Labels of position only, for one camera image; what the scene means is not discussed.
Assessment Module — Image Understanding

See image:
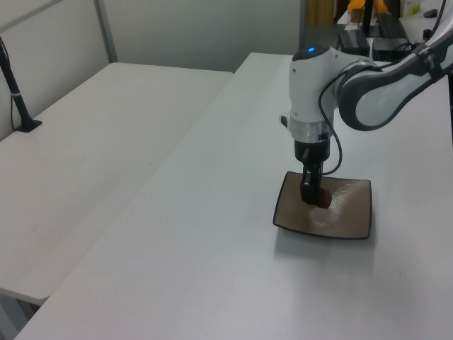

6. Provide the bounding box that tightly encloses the square brown ceramic plate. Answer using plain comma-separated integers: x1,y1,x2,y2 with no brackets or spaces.
272,171,372,241

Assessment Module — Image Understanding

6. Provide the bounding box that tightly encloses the wooden panel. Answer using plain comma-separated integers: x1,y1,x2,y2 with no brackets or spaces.
306,0,336,26

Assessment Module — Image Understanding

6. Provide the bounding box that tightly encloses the orange object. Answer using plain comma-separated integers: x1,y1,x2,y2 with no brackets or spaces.
348,0,391,15

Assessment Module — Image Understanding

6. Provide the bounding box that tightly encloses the black electronics box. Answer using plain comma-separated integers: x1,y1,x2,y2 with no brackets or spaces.
372,37,413,63

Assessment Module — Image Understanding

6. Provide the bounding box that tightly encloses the green and white box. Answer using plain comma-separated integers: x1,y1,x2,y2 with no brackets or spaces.
401,0,423,17

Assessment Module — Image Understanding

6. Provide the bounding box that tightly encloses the grey metal door post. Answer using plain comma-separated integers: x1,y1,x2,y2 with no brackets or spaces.
298,0,307,54

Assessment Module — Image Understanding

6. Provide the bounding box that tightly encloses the black power supply box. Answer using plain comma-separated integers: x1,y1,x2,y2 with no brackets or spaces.
336,30,369,55

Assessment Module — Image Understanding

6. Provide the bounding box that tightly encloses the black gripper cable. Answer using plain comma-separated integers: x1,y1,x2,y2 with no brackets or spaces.
318,59,385,175

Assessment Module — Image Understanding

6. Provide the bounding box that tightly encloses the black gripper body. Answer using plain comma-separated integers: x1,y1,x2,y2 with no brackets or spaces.
293,137,331,169

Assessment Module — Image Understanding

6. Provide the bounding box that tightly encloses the thin black stand cable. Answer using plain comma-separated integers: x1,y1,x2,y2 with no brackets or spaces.
0,35,17,132

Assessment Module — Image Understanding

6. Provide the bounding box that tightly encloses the black monitor stand pole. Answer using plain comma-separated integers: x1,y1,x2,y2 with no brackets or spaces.
362,0,376,37

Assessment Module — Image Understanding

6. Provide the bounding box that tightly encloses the grey table leg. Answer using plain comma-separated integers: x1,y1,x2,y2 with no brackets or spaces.
0,296,30,340

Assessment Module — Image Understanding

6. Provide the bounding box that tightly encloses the black keyboard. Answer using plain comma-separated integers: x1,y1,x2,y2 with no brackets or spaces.
376,13,408,38

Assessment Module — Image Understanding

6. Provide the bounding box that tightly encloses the small round brown food item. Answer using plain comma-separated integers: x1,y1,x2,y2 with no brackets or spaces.
316,188,333,210

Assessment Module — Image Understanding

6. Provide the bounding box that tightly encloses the grey partition frame post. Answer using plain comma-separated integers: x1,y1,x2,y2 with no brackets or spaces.
93,0,118,65

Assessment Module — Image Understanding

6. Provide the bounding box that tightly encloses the black camera stand pole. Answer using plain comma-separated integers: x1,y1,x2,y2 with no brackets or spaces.
0,35,43,134

